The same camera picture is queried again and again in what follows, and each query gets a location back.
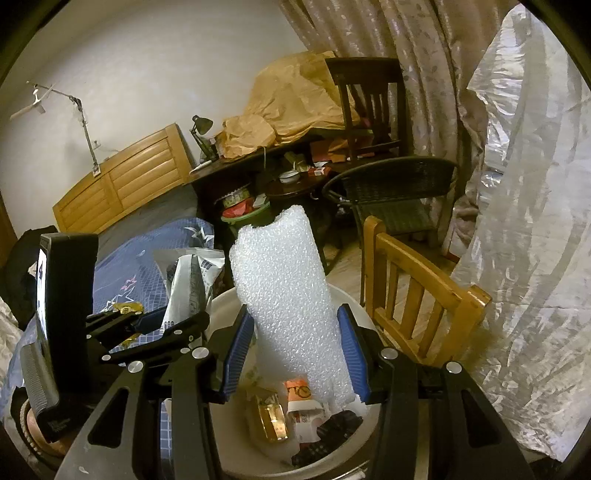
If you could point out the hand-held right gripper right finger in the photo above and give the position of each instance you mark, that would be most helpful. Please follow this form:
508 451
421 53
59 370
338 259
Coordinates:
353 350

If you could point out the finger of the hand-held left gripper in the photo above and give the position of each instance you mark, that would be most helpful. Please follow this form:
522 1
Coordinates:
147 321
180 330

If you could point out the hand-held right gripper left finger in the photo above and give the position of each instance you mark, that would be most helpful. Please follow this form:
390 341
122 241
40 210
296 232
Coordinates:
238 350

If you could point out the white printed packet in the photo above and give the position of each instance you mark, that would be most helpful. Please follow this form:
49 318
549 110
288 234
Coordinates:
184 281

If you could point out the white bubble wrap roll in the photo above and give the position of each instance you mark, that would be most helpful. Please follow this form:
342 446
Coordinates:
286 300

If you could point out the orange cardboard box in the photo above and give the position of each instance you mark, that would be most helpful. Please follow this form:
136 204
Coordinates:
270 417

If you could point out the orange white packet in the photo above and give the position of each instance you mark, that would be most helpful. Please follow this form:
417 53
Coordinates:
302 406

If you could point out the black plastic wrapper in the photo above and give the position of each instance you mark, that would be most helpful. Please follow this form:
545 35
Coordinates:
337 427

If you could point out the white plastic basin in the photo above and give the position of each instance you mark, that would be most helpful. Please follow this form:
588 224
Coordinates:
240 447

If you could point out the clamp-on holder arm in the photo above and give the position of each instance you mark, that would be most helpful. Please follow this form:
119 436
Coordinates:
85 129

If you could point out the golden wrapper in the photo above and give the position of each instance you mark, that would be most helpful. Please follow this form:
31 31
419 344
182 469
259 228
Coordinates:
127 308

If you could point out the blue star printed blanket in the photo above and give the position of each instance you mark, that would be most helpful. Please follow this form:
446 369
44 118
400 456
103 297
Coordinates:
134 267

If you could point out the white crumpled cloth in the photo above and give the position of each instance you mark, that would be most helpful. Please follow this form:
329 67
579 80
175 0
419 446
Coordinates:
9 318

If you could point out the yellow wooden chair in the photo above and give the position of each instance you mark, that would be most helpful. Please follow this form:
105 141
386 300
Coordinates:
415 281

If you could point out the dark grey bed sheet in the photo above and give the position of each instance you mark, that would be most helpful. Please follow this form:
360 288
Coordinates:
171 207

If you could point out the green plastic basin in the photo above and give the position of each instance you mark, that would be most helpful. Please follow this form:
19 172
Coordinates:
258 214

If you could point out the wooden headboard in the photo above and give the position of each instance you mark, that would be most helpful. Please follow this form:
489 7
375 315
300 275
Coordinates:
129 180

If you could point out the dark wooden desk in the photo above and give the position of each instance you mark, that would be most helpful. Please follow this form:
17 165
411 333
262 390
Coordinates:
231 168

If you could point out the dark wicker chair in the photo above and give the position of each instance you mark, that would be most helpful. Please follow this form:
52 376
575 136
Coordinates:
392 184

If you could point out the round dark side table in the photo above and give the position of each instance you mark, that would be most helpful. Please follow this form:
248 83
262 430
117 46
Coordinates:
295 189

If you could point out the small white bowl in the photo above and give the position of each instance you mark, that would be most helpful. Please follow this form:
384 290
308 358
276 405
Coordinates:
289 176

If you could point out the small red white box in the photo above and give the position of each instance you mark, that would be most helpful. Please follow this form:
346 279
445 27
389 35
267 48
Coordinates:
318 171

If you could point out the black desk lamp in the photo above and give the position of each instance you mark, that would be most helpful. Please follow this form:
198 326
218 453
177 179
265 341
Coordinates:
203 123

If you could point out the dark wooden chair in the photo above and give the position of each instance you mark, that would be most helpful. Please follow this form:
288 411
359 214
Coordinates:
369 69

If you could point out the patterned curtain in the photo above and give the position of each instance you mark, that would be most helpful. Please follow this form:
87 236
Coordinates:
415 46

